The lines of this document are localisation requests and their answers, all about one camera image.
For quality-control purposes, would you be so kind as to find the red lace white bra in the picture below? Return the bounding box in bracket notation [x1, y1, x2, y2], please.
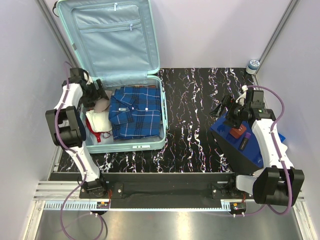
[85, 117, 112, 143]

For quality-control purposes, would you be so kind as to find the blue white jar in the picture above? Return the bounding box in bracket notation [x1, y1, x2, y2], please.
[245, 59, 260, 75]

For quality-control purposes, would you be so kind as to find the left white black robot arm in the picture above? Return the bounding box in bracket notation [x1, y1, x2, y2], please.
[45, 67, 109, 198]

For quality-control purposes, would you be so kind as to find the mint green suitcase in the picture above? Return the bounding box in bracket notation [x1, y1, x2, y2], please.
[52, 0, 168, 154]

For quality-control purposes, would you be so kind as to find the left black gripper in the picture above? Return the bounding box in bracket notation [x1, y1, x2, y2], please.
[81, 79, 109, 107]

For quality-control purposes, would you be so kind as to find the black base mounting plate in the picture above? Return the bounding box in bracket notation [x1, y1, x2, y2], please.
[77, 172, 258, 210]

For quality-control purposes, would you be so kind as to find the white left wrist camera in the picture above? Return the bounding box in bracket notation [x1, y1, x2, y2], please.
[84, 73, 93, 85]

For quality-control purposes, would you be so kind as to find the black purple small device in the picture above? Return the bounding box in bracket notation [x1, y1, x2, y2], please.
[238, 132, 251, 151]

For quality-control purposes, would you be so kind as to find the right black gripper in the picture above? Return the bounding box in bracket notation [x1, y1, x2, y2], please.
[208, 94, 249, 130]

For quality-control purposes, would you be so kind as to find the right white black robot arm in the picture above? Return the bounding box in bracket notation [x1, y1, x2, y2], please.
[210, 90, 305, 207]

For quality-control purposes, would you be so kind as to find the grey beige garment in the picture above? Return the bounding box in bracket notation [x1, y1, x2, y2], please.
[93, 90, 112, 113]

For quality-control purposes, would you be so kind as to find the blue plaid shirt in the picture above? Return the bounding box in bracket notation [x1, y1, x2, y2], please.
[108, 86, 162, 140]

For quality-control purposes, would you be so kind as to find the red brown travel adapter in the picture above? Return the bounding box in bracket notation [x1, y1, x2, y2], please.
[229, 124, 247, 139]

